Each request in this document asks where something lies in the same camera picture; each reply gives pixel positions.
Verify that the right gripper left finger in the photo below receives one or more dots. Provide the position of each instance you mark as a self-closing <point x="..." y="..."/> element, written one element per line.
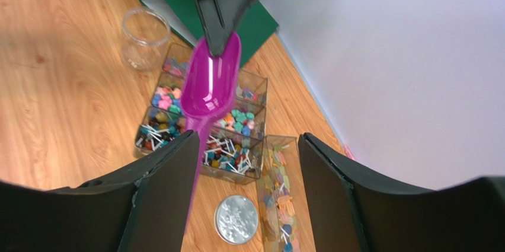
<point x="142" y="206"/>

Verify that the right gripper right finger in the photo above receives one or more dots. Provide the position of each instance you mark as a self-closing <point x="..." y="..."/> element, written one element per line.
<point x="354" y="208"/>

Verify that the single clear candy box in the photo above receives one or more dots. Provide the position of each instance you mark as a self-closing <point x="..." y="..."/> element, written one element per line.
<point x="276" y="189"/>

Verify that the clear plastic jar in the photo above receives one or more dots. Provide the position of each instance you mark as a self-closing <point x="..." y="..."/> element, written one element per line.
<point x="145" y="37"/>

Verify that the purple plastic scoop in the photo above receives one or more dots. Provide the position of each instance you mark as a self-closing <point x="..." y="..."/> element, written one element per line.
<point x="208" y="93"/>

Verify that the three-compartment clear candy box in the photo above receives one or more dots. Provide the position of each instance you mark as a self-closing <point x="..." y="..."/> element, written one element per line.
<point x="231" y="140"/>

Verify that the green binder folder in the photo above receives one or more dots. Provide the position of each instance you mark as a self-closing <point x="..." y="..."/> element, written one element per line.
<point x="255" y="28"/>

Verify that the pink marker pen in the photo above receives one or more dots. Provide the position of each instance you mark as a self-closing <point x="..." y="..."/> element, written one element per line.
<point x="348" y="152"/>

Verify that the silver round jar lid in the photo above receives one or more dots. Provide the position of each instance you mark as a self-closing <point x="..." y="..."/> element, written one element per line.
<point x="236" y="219"/>

